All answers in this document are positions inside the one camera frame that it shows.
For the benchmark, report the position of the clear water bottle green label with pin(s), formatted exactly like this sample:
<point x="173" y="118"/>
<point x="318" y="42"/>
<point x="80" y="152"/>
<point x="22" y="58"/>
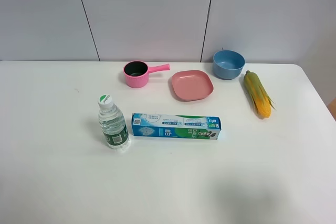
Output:
<point x="113" y="124"/>

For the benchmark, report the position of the pink square plate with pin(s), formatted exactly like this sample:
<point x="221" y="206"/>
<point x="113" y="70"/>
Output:
<point x="190" y="85"/>

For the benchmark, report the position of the blue green toothpaste box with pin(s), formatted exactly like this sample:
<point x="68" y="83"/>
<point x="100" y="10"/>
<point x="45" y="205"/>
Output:
<point x="176" y="126"/>

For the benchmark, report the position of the blue bowl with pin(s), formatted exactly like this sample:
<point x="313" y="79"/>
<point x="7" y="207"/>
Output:
<point x="227" y="64"/>

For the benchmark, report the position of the toy corn cob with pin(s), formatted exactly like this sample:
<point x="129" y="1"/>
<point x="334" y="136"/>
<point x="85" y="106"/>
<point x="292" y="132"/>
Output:
<point x="260" y="98"/>

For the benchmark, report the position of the pink saucepan with handle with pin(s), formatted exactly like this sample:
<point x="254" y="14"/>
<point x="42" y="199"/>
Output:
<point x="136" y="73"/>

